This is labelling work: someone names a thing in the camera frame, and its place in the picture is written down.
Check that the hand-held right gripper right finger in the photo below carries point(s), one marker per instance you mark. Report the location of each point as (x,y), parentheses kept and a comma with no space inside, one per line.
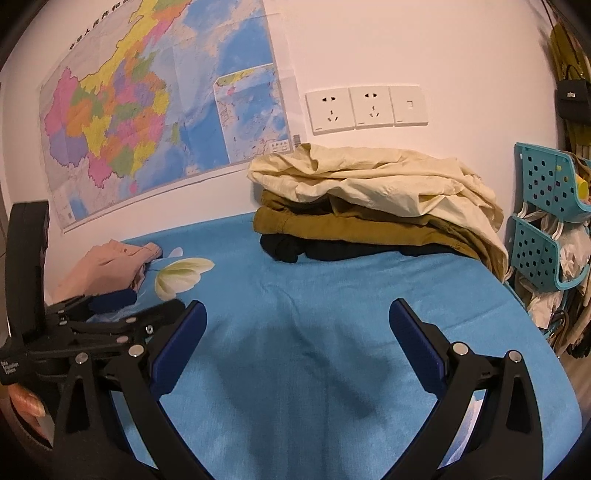
(418,346)

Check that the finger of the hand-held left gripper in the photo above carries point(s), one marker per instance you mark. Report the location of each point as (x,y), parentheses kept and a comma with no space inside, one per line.
(113,299)
(152,314)

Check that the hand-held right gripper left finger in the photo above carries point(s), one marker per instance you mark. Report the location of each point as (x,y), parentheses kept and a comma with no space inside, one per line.
(180,350)

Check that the pink jacket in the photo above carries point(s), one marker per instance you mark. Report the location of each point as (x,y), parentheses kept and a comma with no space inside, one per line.
(101,267)

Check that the person's left hand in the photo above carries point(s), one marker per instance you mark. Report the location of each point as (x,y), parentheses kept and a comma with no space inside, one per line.
(27,404)

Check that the blue floral bed sheet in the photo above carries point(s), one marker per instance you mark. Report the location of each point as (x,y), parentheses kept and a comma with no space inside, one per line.
(300,323)

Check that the black garment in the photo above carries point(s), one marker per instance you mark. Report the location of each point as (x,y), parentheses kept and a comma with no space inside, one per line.
(286,247)

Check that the mustard brown garment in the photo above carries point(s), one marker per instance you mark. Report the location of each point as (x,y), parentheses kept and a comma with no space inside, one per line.
(323,221)

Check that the cream garment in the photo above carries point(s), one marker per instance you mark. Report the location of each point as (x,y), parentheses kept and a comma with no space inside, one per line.
(369,175)

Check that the white plastic bag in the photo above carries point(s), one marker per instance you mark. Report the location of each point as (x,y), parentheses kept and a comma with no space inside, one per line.
(572,258)

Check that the teal perforated plastic rack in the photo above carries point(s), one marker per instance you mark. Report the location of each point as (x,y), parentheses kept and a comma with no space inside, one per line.
(540,184)

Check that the black handbag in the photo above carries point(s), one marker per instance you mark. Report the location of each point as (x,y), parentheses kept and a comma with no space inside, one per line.
(572,104)

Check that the yellow hanging garment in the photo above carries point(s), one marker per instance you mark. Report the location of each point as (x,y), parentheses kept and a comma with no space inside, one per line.
(565,50)

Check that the colourful wall map poster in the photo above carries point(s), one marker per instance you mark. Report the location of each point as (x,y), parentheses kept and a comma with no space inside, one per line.
(138,115)

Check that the white wall socket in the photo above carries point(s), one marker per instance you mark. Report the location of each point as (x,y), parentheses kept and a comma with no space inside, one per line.
(328,110)
(371,107)

